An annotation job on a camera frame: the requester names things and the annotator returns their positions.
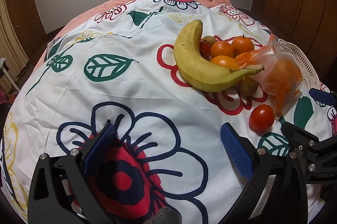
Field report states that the beige curtain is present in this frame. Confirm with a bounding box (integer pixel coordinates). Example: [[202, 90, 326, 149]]
[[0, 0, 29, 74]]

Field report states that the yellow banana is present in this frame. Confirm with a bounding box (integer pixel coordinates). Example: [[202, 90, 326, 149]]
[[174, 19, 265, 93]]

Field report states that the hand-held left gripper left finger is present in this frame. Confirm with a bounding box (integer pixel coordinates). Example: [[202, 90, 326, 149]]
[[28, 122, 116, 224]]

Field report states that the orange tangerine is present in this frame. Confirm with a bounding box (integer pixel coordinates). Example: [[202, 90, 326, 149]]
[[231, 35, 255, 56], [234, 52, 254, 66], [211, 40, 235, 58], [210, 55, 239, 70]]

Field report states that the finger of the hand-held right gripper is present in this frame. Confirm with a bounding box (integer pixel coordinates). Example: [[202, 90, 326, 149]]
[[309, 87, 337, 109], [280, 121, 323, 161]]

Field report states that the white perforated plastic basket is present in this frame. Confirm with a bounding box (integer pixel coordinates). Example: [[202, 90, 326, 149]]
[[274, 38, 320, 90]]

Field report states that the red cloth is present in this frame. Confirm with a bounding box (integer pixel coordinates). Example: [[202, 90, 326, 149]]
[[0, 90, 11, 109]]

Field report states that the brown kiwi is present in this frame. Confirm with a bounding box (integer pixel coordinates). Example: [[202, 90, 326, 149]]
[[238, 76, 259, 97], [202, 36, 218, 46]]

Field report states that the wooden wardrobe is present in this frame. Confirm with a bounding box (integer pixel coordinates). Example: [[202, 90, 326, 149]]
[[253, 0, 337, 77]]

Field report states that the floral printed bedsheet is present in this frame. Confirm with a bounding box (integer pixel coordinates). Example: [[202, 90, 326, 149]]
[[0, 0, 337, 224]]

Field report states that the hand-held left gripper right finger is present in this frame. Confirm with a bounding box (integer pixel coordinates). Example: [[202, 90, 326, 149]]
[[221, 122, 309, 224]]

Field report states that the wooden door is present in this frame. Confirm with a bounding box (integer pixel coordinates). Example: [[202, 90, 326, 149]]
[[5, 0, 47, 43]]

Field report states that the orange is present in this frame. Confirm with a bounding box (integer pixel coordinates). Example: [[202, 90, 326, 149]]
[[235, 34, 303, 120]]

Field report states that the red tomato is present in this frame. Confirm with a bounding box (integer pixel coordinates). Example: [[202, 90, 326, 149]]
[[249, 105, 275, 133], [199, 40, 212, 60]]

